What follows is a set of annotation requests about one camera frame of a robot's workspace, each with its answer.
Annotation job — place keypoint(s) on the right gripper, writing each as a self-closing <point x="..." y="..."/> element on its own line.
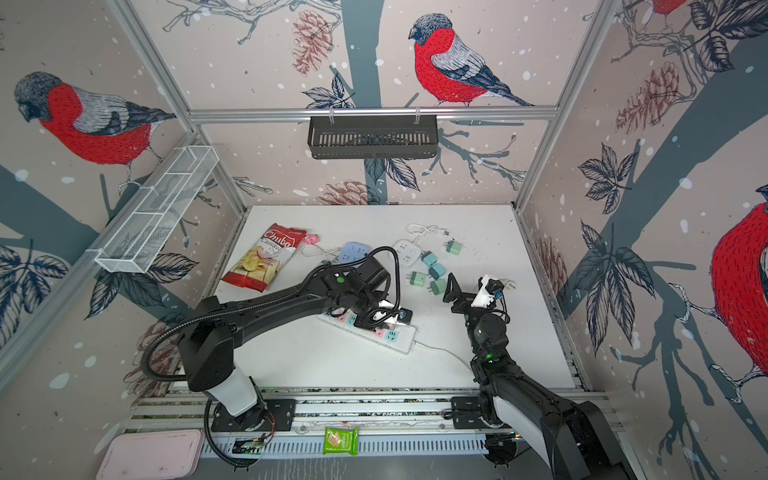
<point x="459" y="296"/>

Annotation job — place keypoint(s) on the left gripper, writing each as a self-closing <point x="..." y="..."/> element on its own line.
<point x="382" y="294"/>

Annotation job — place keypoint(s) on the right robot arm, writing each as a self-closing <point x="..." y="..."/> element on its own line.
<point x="574" y="439"/>

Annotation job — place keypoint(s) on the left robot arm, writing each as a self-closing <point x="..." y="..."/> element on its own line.
<point x="207" y="342"/>

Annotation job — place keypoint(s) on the green charger plug lower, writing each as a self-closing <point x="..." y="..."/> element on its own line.
<point x="438" y="287"/>

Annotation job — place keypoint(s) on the green charger plug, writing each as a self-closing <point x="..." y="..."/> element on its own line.
<point x="453" y="247"/>
<point x="417" y="279"/>
<point x="438" y="287"/>

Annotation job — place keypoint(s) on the teal charger plug lower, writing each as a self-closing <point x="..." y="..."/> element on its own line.
<point x="436" y="271"/>

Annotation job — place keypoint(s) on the green charger plug middle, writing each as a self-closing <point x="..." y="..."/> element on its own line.
<point x="417" y="279"/>

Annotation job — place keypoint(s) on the green charger plug far right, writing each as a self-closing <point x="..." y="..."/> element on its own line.
<point x="453" y="247"/>

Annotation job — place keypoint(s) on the white square power socket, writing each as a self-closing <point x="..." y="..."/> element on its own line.
<point x="408" y="252"/>

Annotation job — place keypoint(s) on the blue square power socket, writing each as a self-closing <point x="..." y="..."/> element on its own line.
<point x="352" y="251"/>

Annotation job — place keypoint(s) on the pink pig toy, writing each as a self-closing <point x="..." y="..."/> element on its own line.
<point x="311" y="239"/>

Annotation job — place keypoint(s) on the green snack packet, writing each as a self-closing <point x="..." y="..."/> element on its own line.
<point x="341" y="441"/>

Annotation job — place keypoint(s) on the red chips bag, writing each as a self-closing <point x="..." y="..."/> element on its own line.
<point x="259" y="266"/>

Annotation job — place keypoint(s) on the pink tray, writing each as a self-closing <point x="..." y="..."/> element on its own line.
<point x="152" y="455"/>

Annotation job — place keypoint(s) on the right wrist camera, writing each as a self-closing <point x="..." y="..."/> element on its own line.
<point x="490" y="289"/>

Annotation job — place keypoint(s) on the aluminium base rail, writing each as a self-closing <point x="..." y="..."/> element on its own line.
<point x="389" y="423"/>

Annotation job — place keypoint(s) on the black wall basket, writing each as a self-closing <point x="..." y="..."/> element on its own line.
<point x="373" y="137"/>

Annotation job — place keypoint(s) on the white wire wall basket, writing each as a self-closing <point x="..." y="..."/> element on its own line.
<point x="141" y="237"/>

